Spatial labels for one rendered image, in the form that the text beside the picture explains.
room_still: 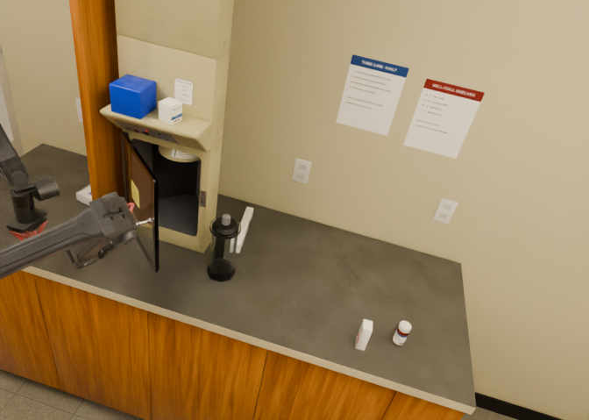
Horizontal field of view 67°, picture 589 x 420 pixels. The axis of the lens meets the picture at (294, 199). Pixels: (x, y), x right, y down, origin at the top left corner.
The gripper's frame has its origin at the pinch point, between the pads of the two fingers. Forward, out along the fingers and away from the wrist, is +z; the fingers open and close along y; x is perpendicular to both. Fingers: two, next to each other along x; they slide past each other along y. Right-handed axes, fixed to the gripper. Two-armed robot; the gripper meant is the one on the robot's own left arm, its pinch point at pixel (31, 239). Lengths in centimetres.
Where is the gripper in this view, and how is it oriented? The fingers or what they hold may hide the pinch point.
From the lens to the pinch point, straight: 166.5
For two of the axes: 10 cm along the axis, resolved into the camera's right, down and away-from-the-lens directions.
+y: 2.3, -5.3, 8.1
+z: -1.6, 8.0, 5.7
